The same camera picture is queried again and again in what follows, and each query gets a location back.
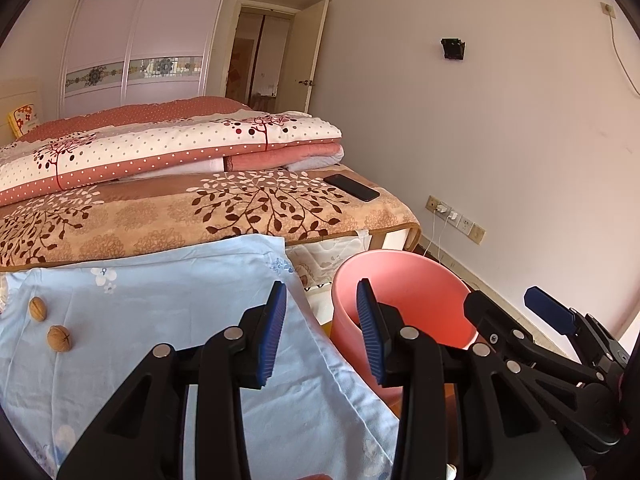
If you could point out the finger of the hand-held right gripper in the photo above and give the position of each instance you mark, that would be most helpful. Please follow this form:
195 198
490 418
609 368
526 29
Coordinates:
492 320
547 305

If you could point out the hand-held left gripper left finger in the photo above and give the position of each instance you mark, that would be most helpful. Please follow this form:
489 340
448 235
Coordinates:
272 335

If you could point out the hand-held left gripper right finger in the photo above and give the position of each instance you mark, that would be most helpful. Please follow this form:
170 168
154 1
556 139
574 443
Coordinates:
372 335

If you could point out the pink plastic bin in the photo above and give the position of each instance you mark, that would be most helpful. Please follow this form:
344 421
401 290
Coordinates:
400 275

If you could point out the person's left hand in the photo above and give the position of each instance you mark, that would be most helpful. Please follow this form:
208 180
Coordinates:
312 477

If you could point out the white quilted mattress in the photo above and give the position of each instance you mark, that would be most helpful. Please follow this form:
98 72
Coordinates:
325 260

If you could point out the light blue floral cloth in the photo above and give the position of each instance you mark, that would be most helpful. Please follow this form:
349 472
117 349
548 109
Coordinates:
175 310

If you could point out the white phone charger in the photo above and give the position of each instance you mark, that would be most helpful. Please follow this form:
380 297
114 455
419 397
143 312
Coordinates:
448 211

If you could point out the brown leaf-print blanket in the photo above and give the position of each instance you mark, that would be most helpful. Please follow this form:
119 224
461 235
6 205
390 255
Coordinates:
200 220

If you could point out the black smartphone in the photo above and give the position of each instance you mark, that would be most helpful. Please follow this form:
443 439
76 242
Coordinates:
352 187

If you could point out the pink folded blanket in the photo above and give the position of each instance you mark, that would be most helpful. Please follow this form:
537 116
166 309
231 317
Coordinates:
290 157

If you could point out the round brown walnut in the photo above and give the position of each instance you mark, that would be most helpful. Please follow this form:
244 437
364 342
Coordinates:
59 338
37 308

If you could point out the folded dotted tree-print quilt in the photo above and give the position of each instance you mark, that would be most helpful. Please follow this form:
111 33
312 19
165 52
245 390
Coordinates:
150 145

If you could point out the cream open door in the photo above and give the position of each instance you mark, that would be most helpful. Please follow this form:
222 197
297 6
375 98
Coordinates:
312 55

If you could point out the yellow flower pillow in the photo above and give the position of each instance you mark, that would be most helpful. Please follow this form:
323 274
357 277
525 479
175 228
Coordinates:
24 120

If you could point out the white sliding-door wardrobe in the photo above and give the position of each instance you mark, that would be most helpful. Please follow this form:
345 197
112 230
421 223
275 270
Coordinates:
140 30

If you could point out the cream headboard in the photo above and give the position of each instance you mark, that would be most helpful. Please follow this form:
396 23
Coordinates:
20 92

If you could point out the beige wall socket strip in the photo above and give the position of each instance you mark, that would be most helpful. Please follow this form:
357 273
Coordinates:
472 230

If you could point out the black wall bracket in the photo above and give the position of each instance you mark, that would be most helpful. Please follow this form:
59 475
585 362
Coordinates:
453 48

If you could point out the white wall socket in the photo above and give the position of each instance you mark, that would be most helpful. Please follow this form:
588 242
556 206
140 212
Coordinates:
608 10

